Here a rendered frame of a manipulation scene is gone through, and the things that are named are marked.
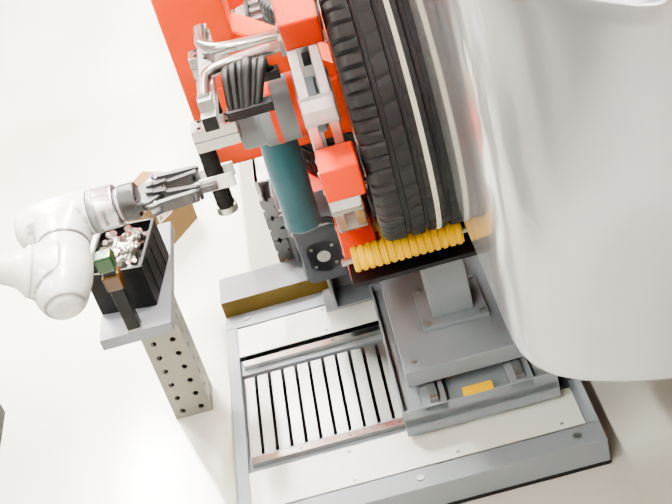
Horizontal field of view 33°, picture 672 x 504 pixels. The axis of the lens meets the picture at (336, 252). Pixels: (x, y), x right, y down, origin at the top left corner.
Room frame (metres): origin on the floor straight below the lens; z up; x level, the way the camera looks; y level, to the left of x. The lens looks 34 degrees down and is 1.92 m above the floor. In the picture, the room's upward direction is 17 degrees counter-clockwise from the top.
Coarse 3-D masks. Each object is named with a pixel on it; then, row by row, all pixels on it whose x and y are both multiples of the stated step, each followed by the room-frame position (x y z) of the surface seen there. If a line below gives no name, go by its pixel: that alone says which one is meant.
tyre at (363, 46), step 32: (320, 0) 1.96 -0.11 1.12; (352, 0) 1.94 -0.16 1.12; (352, 32) 1.89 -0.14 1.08; (384, 32) 1.88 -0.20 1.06; (416, 32) 1.86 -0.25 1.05; (352, 64) 1.85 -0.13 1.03; (384, 64) 1.84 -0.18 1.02; (416, 64) 1.84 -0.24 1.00; (352, 96) 1.83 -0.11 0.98; (384, 96) 1.82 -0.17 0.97; (416, 96) 1.81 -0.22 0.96; (384, 128) 1.81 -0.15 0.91; (416, 128) 1.80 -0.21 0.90; (384, 160) 1.79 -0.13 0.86; (416, 160) 1.80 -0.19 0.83; (448, 160) 1.79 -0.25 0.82; (384, 192) 1.80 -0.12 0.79; (416, 192) 1.80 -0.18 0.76; (448, 192) 1.82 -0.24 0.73; (384, 224) 1.84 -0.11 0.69; (416, 224) 1.86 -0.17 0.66
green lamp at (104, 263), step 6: (96, 252) 2.11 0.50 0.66; (102, 252) 2.10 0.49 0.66; (108, 252) 2.09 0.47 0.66; (96, 258) 2.08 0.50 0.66; (102, 258) 2.08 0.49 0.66; (108, 258) 2.07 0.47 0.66; (114, 258) 2.10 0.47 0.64; (96, 264) 2.07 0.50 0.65; (102, 264) 2.07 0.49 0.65; (108, 264) 2.07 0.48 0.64; (114, 264) 2.08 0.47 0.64; (102, 270) 2.07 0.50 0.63; (108, 270) 2.07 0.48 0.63; (114, 270) 2.07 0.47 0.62
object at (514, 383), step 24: (384, 312) 2.27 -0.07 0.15; (384, 336) 2.15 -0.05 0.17; (432, 384) 1.92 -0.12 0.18; (456, 384) 1.93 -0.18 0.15; (480, 384) 1.87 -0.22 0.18; (504, 384) 1.86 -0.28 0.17; (528, 384) 1.86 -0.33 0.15; (552, 384) 1.85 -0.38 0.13; (408, 408) 1.90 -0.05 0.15; (432, 408) 1.87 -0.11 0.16; (456, 408) 1.86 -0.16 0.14; (480, 408) 1.86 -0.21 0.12; (504, 408) 1.86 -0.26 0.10; (408, 432) 1.87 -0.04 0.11
